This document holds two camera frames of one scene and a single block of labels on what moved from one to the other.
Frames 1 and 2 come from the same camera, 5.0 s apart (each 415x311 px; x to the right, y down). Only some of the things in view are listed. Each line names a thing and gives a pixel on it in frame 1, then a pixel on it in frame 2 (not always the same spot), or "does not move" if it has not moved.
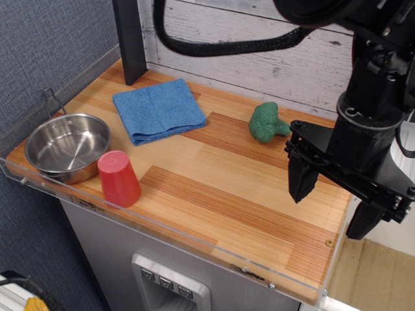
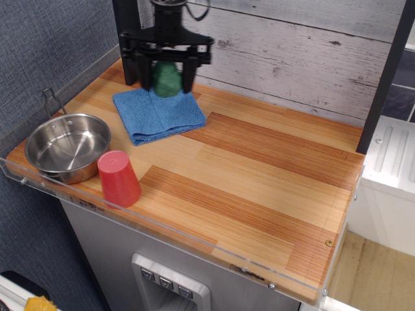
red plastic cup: x=121 y=187 does not move
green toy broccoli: x=264 y=124 -> x=167 y=79
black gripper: x=358 y=152 -> x=166 y=41
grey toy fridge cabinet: x=132 y=272 does not move
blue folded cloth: x=157 y=111 does not move
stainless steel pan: x=66 y=148 does not move
